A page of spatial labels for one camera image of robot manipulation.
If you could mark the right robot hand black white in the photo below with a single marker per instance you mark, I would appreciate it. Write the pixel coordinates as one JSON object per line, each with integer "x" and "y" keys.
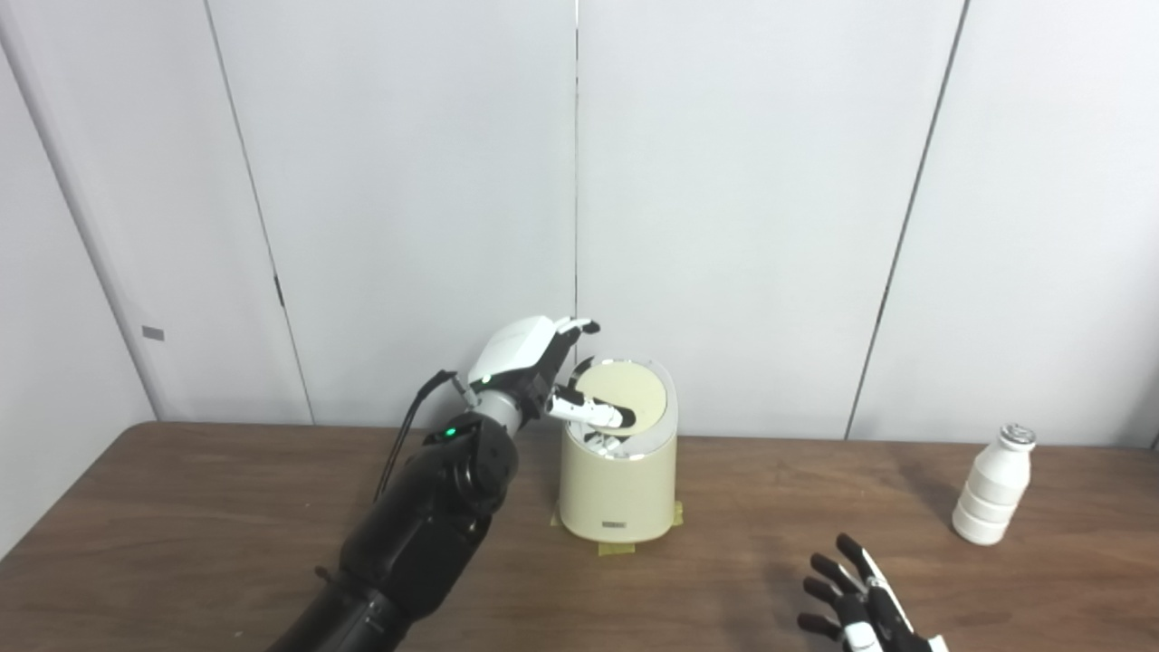
{"x": 869, "y": 625}

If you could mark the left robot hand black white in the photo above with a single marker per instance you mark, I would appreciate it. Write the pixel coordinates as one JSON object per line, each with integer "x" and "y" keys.
{"x": 516, "y": 349}

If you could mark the round cream bin lid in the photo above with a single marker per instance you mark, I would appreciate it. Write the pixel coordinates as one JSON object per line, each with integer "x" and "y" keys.
{"x": 638, "y": 391}

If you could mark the cream-colored bin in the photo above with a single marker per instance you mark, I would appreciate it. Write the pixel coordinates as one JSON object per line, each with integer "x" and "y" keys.
{"x": 620, "y": 489}

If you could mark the small white plastic bottle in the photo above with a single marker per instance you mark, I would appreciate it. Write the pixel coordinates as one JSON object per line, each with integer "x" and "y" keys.
{"x": 991, "y": 493}

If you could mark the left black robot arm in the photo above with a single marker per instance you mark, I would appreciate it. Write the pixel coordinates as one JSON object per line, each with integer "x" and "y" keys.
{"x": 426, "y": 525}

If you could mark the black wall panel hinge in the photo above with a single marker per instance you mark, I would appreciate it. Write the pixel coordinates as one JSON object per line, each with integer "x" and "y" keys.
{"x": 280, "y": 292}

